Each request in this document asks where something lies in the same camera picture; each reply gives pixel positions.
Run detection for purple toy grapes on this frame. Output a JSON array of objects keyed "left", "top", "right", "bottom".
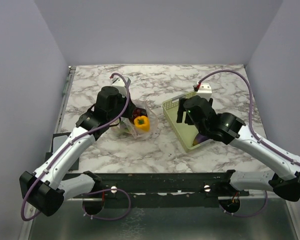
[{"left": 132, "top": 107, "right": 148, "bottom": 118}]

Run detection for green perforated plastic basket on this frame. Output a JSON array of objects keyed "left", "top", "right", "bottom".
[{"left": 162, "top": 91, "right": 212, "bottom": 153}]

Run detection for clear zip top bag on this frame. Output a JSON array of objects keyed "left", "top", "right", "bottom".
[{"left": 112, "top": 100, "right": 158, "bottom": 140}]

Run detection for dark purple toy eggplant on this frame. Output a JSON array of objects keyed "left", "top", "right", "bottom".
[{"left": 192, "top": 133, "right": 209, "bottom": 147}]

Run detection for yellow toy bell pepper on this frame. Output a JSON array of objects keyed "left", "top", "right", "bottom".
[{"left": 133, "top": 116, "right": 150, "bottom": 132}]

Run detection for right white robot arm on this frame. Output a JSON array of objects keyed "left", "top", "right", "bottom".
[{"left": 176, "top": 95, "right": 300, "bottom": 202}]

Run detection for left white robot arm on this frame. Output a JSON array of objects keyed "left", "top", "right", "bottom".
[{"left": 19, "top": 86, "right": 134, "bottom": 221}]

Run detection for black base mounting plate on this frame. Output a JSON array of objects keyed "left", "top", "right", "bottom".
[{"left": 72, "top": 172, "right": 251, "bottom": 208}]

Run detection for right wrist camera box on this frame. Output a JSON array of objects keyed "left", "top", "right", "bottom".
[{"left": 193, "top": 82, "right": 212, "bottom": 101}]

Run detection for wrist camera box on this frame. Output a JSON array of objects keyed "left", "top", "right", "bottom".
[
  {"left": 193, "top": 82, "right": 212, "bottom": 101},
  {"left": 110, "top": 76, "right": 131, "bottom": 99}
]

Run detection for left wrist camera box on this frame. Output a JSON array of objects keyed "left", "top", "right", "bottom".
[{"left": 110, "top": 76, "right": 131, "bottom": 99}]

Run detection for aluminium frame rail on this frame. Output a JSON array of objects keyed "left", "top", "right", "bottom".
[{"left": 58, "top": 179, "right": 269, "bottom": 200}]

